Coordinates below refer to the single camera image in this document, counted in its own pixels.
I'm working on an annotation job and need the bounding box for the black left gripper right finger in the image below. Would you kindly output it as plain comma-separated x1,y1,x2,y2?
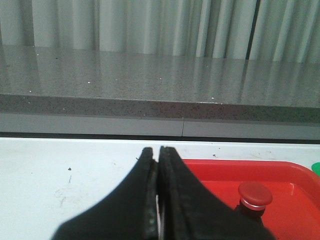
158,146,275,240

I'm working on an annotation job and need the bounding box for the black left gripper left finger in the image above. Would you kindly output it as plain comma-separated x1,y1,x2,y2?
52,147,158,240

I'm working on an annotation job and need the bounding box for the red plastic tray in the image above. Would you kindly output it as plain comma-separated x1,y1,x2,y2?
184,159,320,240

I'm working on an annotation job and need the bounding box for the green plastic tray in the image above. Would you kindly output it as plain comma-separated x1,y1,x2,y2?
311,162,320,176

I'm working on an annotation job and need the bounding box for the grey stone ledge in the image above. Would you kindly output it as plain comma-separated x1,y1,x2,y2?
0,45,320,141

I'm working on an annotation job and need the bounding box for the red mushroom push button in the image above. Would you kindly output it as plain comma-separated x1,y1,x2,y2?
234,181,273,225

